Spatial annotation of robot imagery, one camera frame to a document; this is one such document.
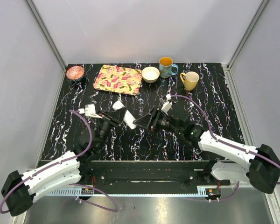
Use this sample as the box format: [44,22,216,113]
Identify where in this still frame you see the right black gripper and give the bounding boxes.
[133,105,183,135]

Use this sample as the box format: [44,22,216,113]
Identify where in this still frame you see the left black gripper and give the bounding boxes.
[95,107,127,150]

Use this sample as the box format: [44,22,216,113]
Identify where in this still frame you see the white remote control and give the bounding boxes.
[112,100,137,130]

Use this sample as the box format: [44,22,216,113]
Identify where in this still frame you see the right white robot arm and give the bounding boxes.
[133,106,280,194]

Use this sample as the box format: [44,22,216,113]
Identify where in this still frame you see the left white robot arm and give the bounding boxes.
[0,107,126,217]

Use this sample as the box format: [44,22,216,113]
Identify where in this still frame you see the floral rectangular tray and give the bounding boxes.
[93,64,142,95]

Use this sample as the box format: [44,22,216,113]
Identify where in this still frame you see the cream ceramic bowl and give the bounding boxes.
[141,66,160,84]

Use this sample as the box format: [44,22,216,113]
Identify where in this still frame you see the blue butterfly mug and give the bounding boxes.
[159,56,179,78]

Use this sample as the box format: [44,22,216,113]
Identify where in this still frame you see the yellow mug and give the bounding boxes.
[180,71,199,91]

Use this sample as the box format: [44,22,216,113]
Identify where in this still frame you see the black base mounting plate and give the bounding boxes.
[79,161,230,195]

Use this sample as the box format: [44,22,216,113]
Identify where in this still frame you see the red patterned small bowl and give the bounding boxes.
[66,66,84,81]

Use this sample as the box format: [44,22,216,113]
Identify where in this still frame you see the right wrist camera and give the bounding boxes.
[160,94,172,113]

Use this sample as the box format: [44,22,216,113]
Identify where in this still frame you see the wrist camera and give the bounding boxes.
[84,104,101,118]
[160,94,172,113]

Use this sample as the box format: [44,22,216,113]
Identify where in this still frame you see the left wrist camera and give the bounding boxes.
[84,104,101,118]

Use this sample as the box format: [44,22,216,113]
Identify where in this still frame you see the left aluminium frame post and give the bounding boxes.
[24,0,67,71]

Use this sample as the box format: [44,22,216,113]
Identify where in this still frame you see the aluminium frame post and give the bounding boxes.
[24,0,67,71]
[226,0,271,71]

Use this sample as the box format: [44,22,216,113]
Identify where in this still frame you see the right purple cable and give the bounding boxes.
[167,94,280,203]

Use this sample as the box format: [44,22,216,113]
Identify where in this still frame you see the right aluminium frame post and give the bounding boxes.
[226,0,271,71]

